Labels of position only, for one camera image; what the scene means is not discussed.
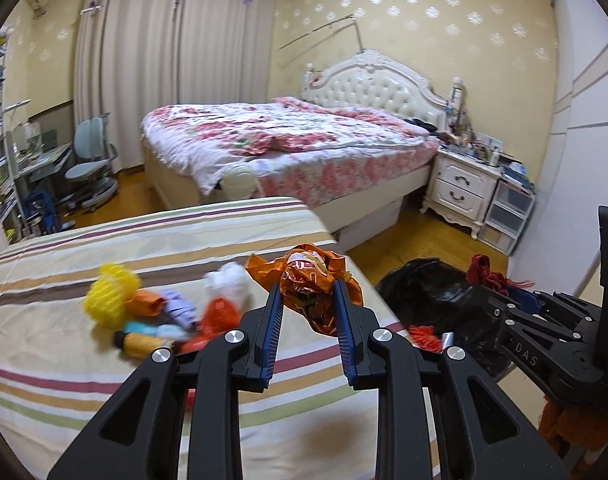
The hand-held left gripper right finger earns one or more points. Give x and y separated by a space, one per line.
345 330

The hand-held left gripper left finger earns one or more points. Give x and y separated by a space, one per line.
271 330

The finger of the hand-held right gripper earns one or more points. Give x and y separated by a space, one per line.
526 300
489 302

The red tasseled cloth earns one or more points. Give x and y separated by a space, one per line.
484 270

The orange-red plastic bag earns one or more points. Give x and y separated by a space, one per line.
219 317

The trash bin with black bag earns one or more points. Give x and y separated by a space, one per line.
434 295

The orange foil snack wrapper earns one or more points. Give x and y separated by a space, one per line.
306 280

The white tissue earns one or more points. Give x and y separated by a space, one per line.
229 285

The purple wrapper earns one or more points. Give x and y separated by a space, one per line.
181 310

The yellow roll with black end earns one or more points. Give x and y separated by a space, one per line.
136 345

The yellow foam fruit net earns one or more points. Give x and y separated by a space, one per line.
106 297

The red foam fruit net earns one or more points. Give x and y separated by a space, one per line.
425 338

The clear plastic drawer unit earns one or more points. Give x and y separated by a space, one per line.
509 215

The white storage box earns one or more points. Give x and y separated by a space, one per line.
371 225

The blue and white small box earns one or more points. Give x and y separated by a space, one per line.
154 331

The white nightstand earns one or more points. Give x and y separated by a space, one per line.
461 185

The pile of blue items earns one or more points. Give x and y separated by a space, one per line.
519 172

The orange paper box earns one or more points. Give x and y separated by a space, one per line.
144 304

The person's orange clothing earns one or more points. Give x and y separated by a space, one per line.
569 425

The white volleyball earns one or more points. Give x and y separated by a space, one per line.
240 185

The cluster of small bottles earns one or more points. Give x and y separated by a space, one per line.
471 145

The pink floral bed sheet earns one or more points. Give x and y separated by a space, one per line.
354 170

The white wardrobe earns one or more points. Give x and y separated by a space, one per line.
589 110

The black garment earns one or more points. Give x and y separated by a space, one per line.
423 125

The white floral quilt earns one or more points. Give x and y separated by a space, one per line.
264 125

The white bed with tufted headboard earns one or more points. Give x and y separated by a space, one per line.
369 85

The grey-blue desk chair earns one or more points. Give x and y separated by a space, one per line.
91 160

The blue bag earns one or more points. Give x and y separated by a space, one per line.
41 212

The beige curtain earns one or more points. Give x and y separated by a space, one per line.
184 60

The grey study desk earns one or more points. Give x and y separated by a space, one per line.
41 157

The thin wall-mounted rod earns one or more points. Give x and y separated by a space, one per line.
329 24

